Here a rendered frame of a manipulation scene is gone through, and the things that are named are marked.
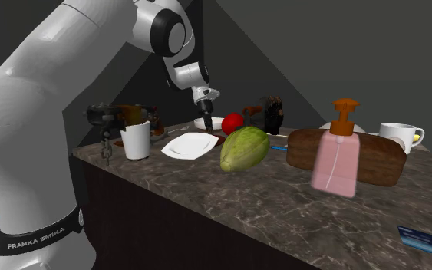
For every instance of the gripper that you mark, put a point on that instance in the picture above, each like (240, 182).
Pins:
(204, 107)

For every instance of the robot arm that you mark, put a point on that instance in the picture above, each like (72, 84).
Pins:
(32, 112)

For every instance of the small white bowl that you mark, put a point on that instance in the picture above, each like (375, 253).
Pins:
(200, 123)

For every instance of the red apple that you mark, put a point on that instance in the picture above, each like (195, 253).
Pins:
(232, 122)

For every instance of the silver spoon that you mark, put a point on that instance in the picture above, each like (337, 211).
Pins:
(178, 129)

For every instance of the brown flat disc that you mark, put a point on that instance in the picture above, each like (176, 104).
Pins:
(221, 139)

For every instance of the white square plate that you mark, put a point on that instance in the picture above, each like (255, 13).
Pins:
(191, 145)

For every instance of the green oval fruit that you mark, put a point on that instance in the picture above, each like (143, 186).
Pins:
(243, 149)

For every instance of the dark brown block-shaped object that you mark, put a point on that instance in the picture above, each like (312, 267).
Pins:
(271, 114)

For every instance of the white cup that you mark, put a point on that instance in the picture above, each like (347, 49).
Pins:
(137, 142)

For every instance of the blue pen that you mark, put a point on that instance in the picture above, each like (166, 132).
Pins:
(279, 148)

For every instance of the pink soap dispenser orange pump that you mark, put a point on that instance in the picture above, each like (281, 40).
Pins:
(336, 164)

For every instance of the brown bread loaf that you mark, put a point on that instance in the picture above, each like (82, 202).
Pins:
(378, 161)

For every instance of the white mug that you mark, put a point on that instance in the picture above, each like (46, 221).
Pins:
(397, 132)

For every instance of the small yellow object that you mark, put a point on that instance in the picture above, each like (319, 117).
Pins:
(417, 138)

